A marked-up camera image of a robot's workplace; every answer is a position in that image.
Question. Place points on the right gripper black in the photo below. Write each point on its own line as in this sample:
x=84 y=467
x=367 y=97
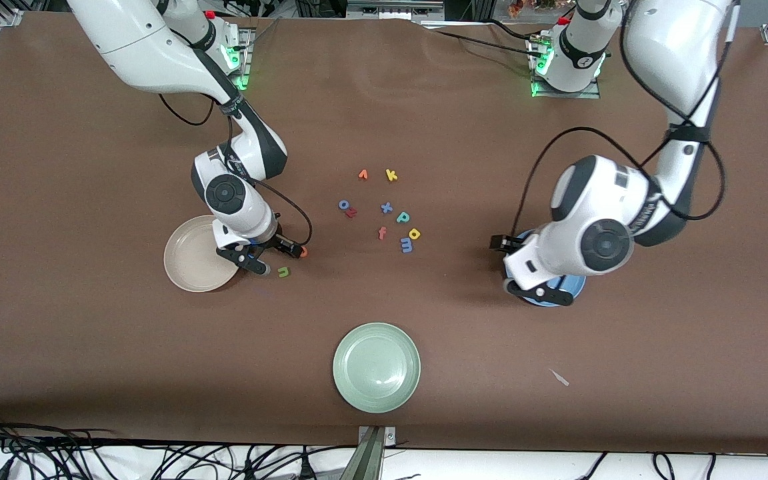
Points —
x=282 y=243

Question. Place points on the blue letter m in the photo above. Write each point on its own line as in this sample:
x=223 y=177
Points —
x=406 y=246

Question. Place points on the green letter p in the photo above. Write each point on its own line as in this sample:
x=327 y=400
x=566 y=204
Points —
x=400 y=218

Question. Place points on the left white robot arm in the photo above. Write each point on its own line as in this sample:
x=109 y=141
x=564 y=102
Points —
x=597 y=206

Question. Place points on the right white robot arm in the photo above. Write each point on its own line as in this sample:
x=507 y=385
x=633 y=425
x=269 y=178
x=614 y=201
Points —
x=130 y=40

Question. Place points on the blue plate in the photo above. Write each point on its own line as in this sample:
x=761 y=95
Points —
x=574 y=284

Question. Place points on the beige plate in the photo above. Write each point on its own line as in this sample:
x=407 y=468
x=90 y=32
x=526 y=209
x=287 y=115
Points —
x=187 y=260

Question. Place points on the white tape scrap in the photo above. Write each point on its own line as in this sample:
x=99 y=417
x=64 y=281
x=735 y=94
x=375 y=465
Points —
x=560 y=378

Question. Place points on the brown table cover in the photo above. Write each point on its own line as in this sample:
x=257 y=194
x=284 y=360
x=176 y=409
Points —
x=424 y=120

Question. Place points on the green plate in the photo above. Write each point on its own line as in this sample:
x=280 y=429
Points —
x=376 y=368

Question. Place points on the orange dried plant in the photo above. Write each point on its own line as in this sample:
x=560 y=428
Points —
x=514 y=8

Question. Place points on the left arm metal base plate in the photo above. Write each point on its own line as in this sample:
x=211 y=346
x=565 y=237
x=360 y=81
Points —
x=577 y=95

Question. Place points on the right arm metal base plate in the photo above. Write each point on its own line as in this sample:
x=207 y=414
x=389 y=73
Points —
x=245 y=66

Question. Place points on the metal table edge bracket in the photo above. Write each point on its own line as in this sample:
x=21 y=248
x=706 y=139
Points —
x=370 y=460

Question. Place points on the grey metal frame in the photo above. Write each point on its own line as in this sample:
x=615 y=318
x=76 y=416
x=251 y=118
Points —
x=390 y=12

